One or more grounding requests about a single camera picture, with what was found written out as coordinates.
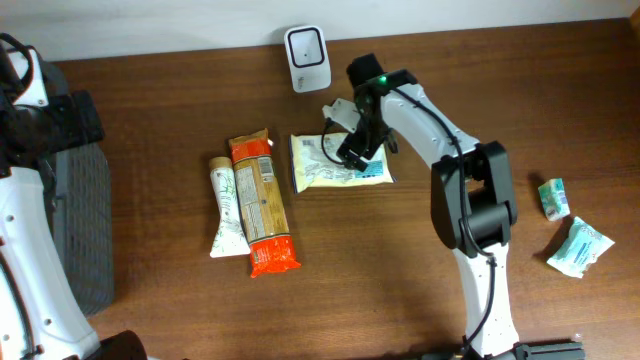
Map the white barcode scanner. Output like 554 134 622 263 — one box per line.
284 25 332 93

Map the teal wet wipes packet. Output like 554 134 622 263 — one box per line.
546 217 615 278

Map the yellow snack bag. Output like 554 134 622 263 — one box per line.
289 133 394 193

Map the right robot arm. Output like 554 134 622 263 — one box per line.
337 54 519 359

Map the white toothpaste tube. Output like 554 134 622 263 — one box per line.
209 157 250 258

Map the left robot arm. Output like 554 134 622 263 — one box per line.
1 34 146 359

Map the small teal tissue pack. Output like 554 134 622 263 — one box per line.
538 178 570 221

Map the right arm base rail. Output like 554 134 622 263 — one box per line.
417 341 587 360

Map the orange noodle packet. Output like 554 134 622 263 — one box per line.
229 129 300 278

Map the grey plastic mesh basket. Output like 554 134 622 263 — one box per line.
39 141 115 317

